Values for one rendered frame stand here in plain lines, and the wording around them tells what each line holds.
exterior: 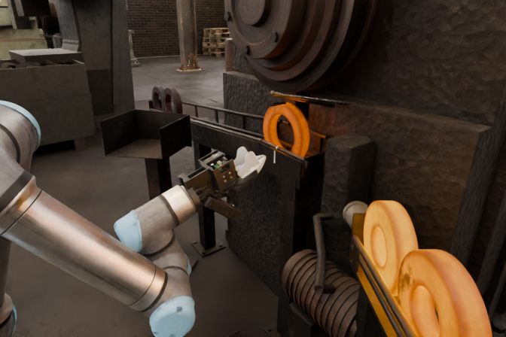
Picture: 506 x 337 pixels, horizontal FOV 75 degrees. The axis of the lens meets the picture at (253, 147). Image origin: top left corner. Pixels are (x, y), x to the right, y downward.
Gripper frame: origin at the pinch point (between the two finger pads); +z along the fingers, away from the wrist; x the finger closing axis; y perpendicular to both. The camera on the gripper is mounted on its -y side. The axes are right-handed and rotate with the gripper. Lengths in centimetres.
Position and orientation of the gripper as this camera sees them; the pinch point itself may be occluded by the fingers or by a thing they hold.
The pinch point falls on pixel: (261, 161)
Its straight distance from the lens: 80.5
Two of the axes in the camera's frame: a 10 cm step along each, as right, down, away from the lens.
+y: -2.3, -8.3, -5.0
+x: -5.8, -3.0, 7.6
